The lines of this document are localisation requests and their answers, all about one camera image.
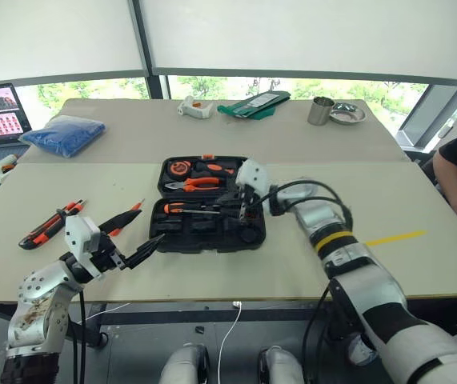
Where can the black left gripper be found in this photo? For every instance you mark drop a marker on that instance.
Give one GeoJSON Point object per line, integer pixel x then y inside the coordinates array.
{"type": "Point", "coordinates": [106, 260]}

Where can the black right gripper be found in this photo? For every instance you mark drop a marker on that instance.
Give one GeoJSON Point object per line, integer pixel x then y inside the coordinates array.
{"type": "Point", "coordinates": [248, 206]}

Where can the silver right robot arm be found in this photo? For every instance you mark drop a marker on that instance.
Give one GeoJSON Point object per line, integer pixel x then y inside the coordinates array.
{"type": "Point", "coordinates": [356, 272]}

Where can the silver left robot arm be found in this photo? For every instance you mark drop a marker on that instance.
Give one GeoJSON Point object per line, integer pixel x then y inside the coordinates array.
{"type": "Point", "coordinates": [38, 304]}

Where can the black plastic tool case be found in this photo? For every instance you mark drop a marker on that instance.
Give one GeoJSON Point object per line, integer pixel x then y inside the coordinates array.
{"type": "Point", "coordinates": [208, 236]}

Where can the orange black tape measure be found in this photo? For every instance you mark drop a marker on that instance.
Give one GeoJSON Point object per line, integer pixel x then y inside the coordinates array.
{"type": "Point", "coordinates": [179, 167]}

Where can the black orange utility knife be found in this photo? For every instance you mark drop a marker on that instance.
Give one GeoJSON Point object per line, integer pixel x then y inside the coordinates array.
{"type": "Point", "coordinates": [62, 218]}
{"type": "Point", "coordinates": [40, 236]}

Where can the small black floor piece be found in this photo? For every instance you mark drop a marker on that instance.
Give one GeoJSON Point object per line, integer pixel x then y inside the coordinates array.
{"type": "Point", "coordinates": [199, 330]}

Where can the white glue gun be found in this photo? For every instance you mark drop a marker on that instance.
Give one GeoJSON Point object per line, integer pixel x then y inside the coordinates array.
{"type": "Point", "coordinates": [194, 107]}
{"type": "Point", "coordinates": [1, 168]}

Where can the green flat packages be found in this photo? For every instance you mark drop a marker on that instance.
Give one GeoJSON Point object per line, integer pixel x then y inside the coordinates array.
{"type": "Point", "coordinates": [254, 105]}

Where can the silver rounded robot leg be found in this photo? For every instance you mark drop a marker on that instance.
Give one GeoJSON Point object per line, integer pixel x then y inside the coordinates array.
{"type": "Point", "coordinates": [186, 366]}
{"type": "Point", "coordinates": [280, 366]}

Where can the steel cup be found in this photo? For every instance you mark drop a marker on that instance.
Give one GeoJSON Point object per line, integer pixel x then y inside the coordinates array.
{"type": "Point", "coordinates": [320, 112]}

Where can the blue plastic bag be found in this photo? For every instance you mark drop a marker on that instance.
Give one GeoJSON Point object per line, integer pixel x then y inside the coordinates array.
{"type": "Point", "coordinates": [62, 134]}

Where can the steel bowl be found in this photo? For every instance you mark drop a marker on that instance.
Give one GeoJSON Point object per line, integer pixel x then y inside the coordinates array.
{"type": "Point", "coordinates": [347, 114]}

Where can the yellow tape strip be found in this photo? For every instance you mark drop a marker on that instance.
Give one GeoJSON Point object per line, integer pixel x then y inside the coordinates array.
{"type": "Point", "coordinates": [396, 237]}

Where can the white roller blind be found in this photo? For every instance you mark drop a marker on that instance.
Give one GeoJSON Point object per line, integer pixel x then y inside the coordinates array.
{"type": "Point", "coordinates": [52, 36]}
{"type": "Point", "coordinates": [312, 36]}

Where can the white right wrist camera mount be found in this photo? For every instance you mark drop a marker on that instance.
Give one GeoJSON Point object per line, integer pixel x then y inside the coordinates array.
{"type": "Point", "coordinates": [254, 176]}

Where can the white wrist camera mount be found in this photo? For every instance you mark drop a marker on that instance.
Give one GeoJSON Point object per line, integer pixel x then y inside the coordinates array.
{"type": "Point", "coordinates": [254, 176]}
{"type": "Point", "coordinates": [79, 236]}

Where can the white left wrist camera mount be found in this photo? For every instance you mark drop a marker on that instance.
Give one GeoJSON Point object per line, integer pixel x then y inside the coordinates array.
{"type": "Point", "coordinates": [79, 236]}

